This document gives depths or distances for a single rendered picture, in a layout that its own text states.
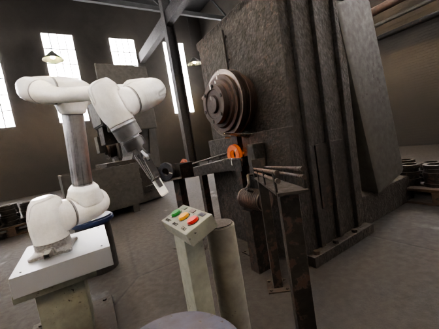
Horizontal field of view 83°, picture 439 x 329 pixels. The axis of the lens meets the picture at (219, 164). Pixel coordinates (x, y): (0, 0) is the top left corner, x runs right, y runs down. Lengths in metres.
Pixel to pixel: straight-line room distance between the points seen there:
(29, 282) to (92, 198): 0.44
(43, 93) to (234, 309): 1.15
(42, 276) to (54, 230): 0.20
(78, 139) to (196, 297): 0.95
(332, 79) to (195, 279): 1.53
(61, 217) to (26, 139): 10.25
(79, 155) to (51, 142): 10.11
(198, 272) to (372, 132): 1.75
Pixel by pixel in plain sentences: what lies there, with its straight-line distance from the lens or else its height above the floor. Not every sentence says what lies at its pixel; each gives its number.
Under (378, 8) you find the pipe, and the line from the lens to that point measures 7.34.
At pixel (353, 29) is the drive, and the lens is 2.24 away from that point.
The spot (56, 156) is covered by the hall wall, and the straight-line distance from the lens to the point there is 11.52.
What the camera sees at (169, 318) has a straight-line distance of 0.74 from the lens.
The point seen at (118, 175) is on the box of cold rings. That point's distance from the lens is 3.91.
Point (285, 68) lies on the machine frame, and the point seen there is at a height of 1.21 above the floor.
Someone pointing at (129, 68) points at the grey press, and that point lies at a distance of 4.48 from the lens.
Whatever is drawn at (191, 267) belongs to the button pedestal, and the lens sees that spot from 0.92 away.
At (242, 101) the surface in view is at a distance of 1.65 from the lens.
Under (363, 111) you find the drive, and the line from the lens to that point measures 2.17.
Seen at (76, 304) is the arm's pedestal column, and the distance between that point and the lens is 1.54.
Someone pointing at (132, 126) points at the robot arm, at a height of 0.95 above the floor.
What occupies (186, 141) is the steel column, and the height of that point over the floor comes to 1.06.
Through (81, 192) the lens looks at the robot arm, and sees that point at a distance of 1.48.
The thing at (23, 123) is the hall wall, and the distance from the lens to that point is 11.71.
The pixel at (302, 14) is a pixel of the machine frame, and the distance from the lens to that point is 1.86.
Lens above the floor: 0.85
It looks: 5 degrees down
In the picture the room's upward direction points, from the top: 9 degrees counter-clockwise
